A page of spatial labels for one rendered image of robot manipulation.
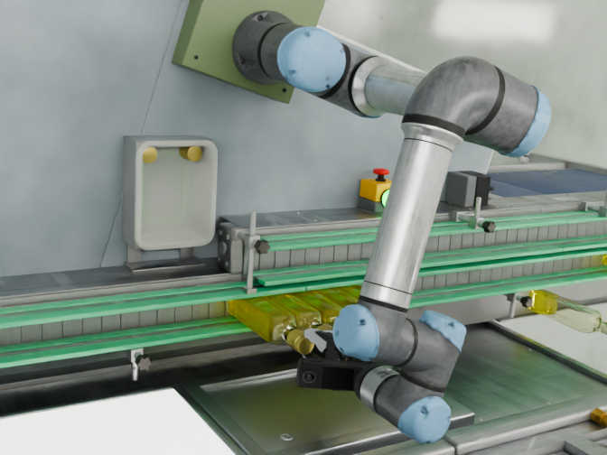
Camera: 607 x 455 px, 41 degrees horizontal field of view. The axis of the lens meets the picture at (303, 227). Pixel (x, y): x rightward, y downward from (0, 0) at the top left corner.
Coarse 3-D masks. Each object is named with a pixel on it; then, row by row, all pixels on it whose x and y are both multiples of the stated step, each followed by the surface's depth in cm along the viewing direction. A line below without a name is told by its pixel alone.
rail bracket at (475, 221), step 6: (480, 198) 192; (480, 204) 193; (456, 210) 199; (450, 216) 200; (456, 216) 198; (462, 216) 197; (468, 216) 196; (474, 216) 194; (468, 222) 196; (474, 222) 193; (480, 222) 192; (486, 222) 190; (492, 222) 190; (486, 228) 189; (492, 228) 190
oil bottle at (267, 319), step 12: (240, 300) 167; (252, 300) 166; (264, 300) 166; (240, 312) 168; (252, 312) 163; (264, 312) 159; (276, 312) 159; (288, 312) 160; (252, 324) 164; (264, 324) 159; (276, 324) 156; (288, 324) 157; (264, 336) 159; (276, 336) 156
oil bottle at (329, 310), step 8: (296, 296) 171; (304, 296) 170; (312, 296) 171; (320, 296) 171; (312, 304) 166; (320, 304) 166; (328, 304) 166; (336, 304) 167; (320, 312) 163; (328, 312) 162; (336, 312) 163; (328, 320) 162; (328, 328) 162
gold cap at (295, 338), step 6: (294, 330) 154; (300, 330) 154; (288, 336) 153; (294, 336) 152; (300, 336) 152; (288, 342) 153; (294, 342) 151; (300, 342) 150; (306, 342) 151; (294, 348) 152; (300, 348) 150; (306, 348) 151; (312, 348) 152
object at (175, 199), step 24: (144, 144) 159; (168, 144) 162; (192, 144) 165; (144, 168) 168; (168, 168) 171; (192, 168) 174; (216, 168) 169; (144, 192) 169; (168, 192) 172; (192, 192) 175; (216, 192) 170; (144, 216) 171; (168, 216) 173; (192, 216) 176; (144, 240) 167; (168, 240) 169; (192, 240) 170
